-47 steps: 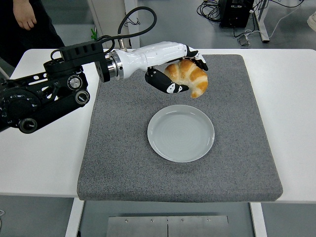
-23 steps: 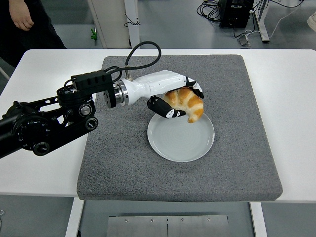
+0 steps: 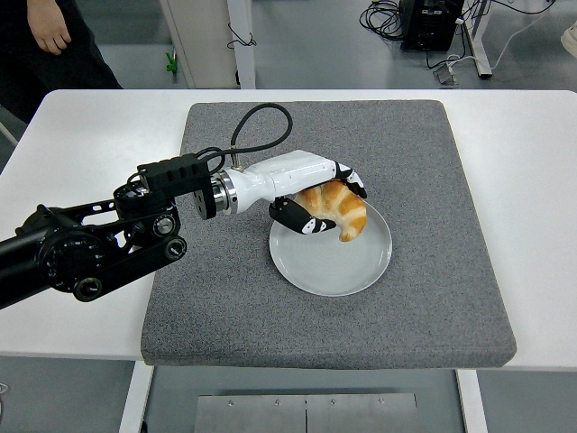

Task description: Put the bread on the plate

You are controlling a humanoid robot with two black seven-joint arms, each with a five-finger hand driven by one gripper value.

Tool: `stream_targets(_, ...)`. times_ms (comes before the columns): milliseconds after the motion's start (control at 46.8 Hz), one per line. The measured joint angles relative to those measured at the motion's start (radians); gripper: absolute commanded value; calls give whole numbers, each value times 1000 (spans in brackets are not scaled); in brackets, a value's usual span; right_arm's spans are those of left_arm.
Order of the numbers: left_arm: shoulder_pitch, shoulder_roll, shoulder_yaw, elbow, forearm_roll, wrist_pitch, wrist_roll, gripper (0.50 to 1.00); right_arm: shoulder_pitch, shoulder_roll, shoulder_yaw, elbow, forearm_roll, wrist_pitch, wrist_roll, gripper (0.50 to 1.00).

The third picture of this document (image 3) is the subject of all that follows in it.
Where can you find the person's hand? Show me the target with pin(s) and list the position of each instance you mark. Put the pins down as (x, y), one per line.
(52, 34)

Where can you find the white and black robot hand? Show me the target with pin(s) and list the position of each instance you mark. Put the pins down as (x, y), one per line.
(288, 173)

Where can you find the golden croissant bread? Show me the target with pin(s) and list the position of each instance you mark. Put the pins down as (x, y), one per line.
(347, 212)

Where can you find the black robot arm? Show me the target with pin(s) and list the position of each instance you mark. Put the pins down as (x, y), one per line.
(67, 252)

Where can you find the pale grey round plate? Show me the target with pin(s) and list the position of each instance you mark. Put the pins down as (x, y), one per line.
(324, 266)

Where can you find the person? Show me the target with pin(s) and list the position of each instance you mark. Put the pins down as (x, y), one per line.
(58, 76)

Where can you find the small green object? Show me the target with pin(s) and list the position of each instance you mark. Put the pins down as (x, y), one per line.
(171, 63)

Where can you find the beige cabinet panel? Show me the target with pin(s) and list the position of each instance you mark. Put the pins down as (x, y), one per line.
(203, 45)

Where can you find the grey felt mat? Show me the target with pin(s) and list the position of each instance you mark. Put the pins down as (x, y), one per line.
(315, 325)

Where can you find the small clear plastic stand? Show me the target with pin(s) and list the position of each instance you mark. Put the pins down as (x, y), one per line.
(446, 76)

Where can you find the black computer case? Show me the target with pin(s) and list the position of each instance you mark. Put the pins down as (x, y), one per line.
(428, 27)

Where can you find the white desk leg with foot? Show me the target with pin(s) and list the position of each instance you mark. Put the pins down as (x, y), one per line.
(481, 58)

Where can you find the white table leg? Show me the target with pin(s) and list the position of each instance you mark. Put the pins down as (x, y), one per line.
(472, 401)
(135, 397)

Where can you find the person's foot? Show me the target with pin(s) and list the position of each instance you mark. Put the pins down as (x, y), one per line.
(570, 38)

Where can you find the white desk post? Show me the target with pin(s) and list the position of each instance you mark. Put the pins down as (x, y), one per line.
(245, 67)

